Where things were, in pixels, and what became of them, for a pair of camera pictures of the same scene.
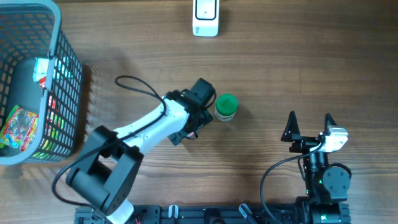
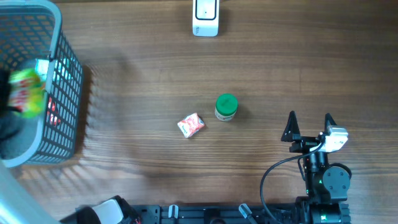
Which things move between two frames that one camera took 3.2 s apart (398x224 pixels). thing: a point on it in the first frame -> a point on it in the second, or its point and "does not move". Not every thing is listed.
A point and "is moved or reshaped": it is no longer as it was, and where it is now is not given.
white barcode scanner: [206, 18] does not move
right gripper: [291, 130] does not move
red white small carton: [42, 81] is moved or reshaped
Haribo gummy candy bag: [19, 129] -> [26, 93]
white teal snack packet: [40, 70] does not move
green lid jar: [226, 107] does not move
